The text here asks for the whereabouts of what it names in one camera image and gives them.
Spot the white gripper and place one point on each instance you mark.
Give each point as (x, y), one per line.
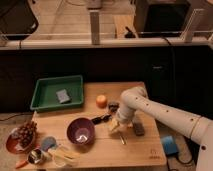
(115, 126)

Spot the silver fork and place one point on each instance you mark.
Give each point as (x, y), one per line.
(122, 139)

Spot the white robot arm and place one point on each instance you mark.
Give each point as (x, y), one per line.
(195, 127)

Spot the small dark object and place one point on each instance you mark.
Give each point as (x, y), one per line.
(113, 106)

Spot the dark grey block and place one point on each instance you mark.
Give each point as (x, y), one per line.
(138, 129)

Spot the orange fruit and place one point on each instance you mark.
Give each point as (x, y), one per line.
(101, 101)

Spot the purple bowl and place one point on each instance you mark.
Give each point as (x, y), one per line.
(81, 131)

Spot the blue tape roll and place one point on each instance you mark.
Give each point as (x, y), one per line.
(169, 146)

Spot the grey sponge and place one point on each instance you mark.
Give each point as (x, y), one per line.
(63, 96)

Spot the blue grey cloth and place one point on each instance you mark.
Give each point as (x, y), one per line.
(47, 143)

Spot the green plastic tray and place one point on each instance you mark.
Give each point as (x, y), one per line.
(45, 98)

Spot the small metal cup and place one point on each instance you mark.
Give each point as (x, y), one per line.
(36, 157)

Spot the purple grapes bunch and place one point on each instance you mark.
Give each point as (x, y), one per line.
(26, 133)

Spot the red plate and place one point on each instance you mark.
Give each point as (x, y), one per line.
(14, 147)

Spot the orange carrot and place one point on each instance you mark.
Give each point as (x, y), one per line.
(21, 164)

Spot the black handled utensil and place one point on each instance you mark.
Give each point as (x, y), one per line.
(100, 119)

